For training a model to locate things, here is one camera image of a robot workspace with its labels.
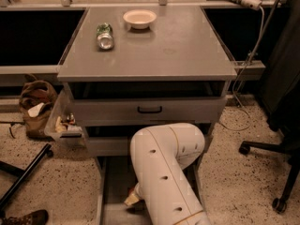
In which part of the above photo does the black chair base leg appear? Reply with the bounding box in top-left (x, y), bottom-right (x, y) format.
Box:
top-left (0, 143), bottom-right (53, 211)

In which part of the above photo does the grey drawer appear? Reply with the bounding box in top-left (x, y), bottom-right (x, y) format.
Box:
top-left (83, 123), bottom-right (212, 157)
top-left (98, 156), bottom-right (210, 225)
top-left (64, 82), bottom-right (227, 127)

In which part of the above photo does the black office chair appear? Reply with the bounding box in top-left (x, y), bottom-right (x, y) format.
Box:
top-left (238, 97), bottom-right (300, 214)

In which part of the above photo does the grey middle drawer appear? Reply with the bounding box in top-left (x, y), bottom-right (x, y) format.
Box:
top-left (83, 123), bottom-right (212, 157)

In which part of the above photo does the red apple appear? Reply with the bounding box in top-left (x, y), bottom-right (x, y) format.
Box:
top-left (128, 187), bottom-right (136, 198)

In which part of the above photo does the brown canvas bag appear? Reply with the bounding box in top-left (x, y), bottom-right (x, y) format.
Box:
top-left (19, 74), bottom-right (58, 139)

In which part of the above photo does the green soda can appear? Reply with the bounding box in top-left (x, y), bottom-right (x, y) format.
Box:
top-left (97, 22), bottom-right (114, 50)

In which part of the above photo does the grey bottom drawer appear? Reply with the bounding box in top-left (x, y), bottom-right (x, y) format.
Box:
top-left (98, 156), bottom-right (210, 225)

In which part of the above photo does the clear plastic bin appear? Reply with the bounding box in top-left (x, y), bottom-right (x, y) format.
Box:
top-left (44, 90), bottom-right (84, 146)

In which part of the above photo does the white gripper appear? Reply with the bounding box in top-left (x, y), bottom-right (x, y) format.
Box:
top-left (124, 183), bottom-right (144, 206)

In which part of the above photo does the grey top drawer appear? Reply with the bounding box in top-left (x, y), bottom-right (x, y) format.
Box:
top-left (64, 82), bottom-right (227, 127)

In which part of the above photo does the white cable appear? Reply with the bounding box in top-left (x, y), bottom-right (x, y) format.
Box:
top-left (218, 5), bottom-right (265, 133)

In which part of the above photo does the grey drawer cabinet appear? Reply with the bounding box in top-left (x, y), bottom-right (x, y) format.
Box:
top-left (56, 5), bottom-right (238, 225)

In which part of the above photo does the brown shoe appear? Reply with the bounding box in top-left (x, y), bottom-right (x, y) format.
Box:
top-left (0, 210), bottom-right (49, 225)

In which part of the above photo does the white bowl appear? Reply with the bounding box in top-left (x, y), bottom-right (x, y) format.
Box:
top-left (123, 9), bottom-right (157, 30)

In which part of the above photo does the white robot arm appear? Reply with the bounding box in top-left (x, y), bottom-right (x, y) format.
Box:
top-left (126, 123), bottom-right (211, 225)

